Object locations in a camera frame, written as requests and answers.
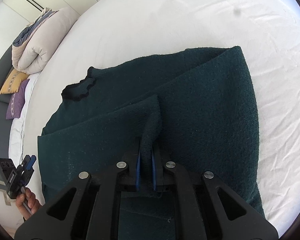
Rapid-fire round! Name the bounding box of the dark green knit sweater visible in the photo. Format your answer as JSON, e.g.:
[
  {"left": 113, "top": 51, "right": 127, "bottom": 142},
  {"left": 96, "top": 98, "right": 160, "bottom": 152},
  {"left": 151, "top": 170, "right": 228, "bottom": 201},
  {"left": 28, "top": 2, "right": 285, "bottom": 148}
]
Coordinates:
[{"left": 37, "top": 45, "right": 266, "bottom": 240}]

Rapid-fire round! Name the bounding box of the person's left hand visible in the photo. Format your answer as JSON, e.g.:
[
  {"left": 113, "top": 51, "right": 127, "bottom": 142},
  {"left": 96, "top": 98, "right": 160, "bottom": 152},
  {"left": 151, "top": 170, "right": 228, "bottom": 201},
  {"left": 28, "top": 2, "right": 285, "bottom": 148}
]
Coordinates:
[{"left": 15, "top": 187, "right": 42, "bottom": 220}]

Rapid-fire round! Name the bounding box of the purple patterned cushion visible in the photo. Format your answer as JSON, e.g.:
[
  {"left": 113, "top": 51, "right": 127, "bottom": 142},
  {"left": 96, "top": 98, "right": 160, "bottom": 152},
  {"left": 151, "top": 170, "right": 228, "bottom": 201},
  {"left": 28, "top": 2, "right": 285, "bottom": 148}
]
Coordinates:
[{"left": 6, "top": 79, "right": 30, "bottom": 120}]

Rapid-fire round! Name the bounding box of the yellow patterned cushion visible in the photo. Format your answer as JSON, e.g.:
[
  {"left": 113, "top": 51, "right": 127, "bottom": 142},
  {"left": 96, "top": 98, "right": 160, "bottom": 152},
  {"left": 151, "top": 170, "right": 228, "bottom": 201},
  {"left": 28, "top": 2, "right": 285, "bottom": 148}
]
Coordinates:
[{"left": 0, "top": 69, "right": 29, "bottom": 94}]

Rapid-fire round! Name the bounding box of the folded beige duvet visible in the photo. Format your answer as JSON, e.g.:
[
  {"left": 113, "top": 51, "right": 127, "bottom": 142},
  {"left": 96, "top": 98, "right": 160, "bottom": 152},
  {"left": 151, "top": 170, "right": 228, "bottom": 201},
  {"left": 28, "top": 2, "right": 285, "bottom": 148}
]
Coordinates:
[{"left": 12, "top": 7, "right": 79, "bottom": 75}]

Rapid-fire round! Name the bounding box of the white bed mattress sheet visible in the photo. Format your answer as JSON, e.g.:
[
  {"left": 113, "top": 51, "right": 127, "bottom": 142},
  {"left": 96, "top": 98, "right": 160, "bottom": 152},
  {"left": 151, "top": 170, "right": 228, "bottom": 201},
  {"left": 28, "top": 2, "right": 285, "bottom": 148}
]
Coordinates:
[{"left": 9, "top": 0, "right": 300, "bottom": 235}]

